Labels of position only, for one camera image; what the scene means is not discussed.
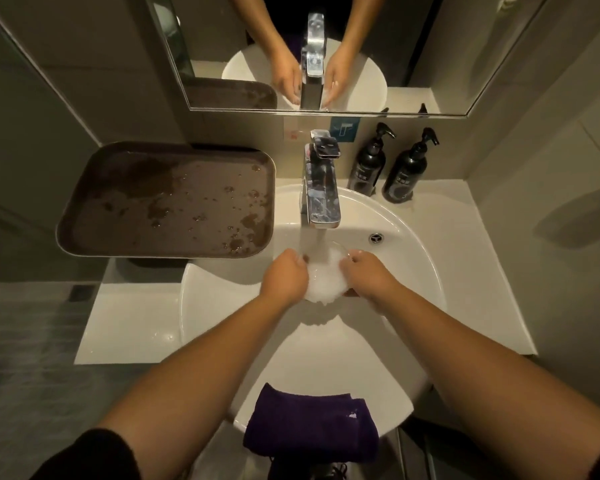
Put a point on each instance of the black pump bottle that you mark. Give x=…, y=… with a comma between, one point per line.
x=409, y=169
x=370, y=162

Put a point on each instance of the white vanity counter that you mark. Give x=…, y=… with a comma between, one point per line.
x=460, y=274

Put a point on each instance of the purple cloth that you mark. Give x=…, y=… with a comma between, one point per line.
x=312, y=427

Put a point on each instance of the brown rectangular tray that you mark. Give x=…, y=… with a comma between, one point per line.
x=172, y=202

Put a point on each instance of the blue wall sticker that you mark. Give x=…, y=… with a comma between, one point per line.
x=344, y=128

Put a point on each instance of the person's right forearm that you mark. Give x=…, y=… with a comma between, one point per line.
x=485, y=389

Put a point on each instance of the white round sink basin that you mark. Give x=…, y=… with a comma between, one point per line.
x=325, y=314

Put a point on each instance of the person's right fingers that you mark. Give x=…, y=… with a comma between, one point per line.
x=352, y=260

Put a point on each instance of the chrome faucet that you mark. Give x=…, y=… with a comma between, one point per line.
x=321, y=187

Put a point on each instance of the person's left hand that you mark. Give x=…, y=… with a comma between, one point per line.
x=284, y=278

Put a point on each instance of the person's right hand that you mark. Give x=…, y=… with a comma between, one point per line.
x=367, y=275

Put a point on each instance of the person's left fingers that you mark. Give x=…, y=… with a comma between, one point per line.
x=297, y=258

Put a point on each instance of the person's left forearm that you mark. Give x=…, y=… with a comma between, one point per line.
x=190, y=384

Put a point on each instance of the clear glass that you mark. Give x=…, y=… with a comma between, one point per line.
x=325, y=274

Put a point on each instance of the wall mirror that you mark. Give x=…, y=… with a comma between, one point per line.
x=340, y=49

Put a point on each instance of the chrome overflow drain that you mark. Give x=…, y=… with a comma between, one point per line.
x=376, y=237

